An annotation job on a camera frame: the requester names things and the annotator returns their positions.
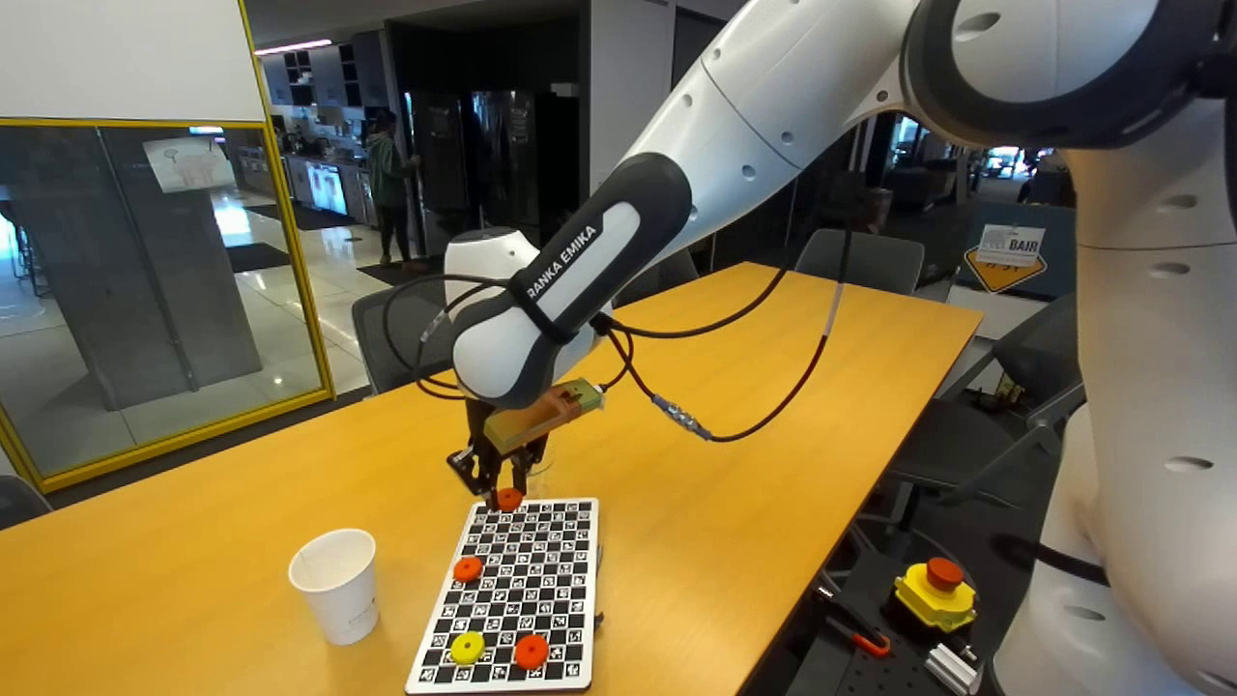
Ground white paper cup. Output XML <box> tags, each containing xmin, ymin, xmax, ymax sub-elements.
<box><xmin>281</xmin><ymin>526</ymin><xmax>382</xmax><ymax>652</ymax></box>

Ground black office chair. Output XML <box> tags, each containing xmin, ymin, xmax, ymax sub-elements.
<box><xmin>884</xmin><ymin>301</ymin><xmax>1094</xmax><ymax>536</ymax></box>

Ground white hexagon patterned board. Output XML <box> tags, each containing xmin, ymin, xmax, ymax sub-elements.
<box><xmin>400</xmin><ymin>497</ymin><xmax>601</xmax><ymax>696</ymax></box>

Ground black cable with metal connector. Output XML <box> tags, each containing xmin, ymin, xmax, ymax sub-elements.
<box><xmin>594</xmin><ymin>230</ymin><xmax>856</xmax><ymax>447</ymax></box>

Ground yellow diamond sign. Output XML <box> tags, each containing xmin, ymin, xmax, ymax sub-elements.
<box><xmin>963</xmin><ymin>226</ymin><xmax>1050</xmax><ymax>293</ymax></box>

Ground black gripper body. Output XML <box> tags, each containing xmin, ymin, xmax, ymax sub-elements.
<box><xmin>443</xmin><ymin>426</ymin><xmax>551</xmax><ymax>492</ymax></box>

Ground silver metal block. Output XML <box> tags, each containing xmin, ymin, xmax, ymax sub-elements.
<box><xmin>922</xmin><ymin>637</ymin><xmax>985</xmax><ymax>696</ymax></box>

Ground person in background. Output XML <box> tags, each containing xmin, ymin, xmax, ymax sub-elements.
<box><xmin>364</xmin><ymin>108</ymin><xmax>417</xmax><ymax>266</ymax></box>

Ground yellow emergency stop button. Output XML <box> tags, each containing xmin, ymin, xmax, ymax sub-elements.
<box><xmin>894</xmin><ymin>552</ymin><xmax>983</xmax><ymax>633</ymax></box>

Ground black looped gripper cable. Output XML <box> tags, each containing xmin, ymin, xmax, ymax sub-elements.
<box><xmin>380</xmin><ymin>270</ymin><xmax>488</xmax><ymax>404</ymax></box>

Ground yellow ring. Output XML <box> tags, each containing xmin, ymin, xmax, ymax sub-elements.
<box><xmin>443</xmin><ymin>632</ymin><xmax>491</xmax><ymax>670</ymax></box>

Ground black orange handled tool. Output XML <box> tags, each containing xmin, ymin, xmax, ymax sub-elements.
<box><xmin>817</xmin><ymin>586</ymin><xmax>895</xmax><ymax>667</ymax></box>

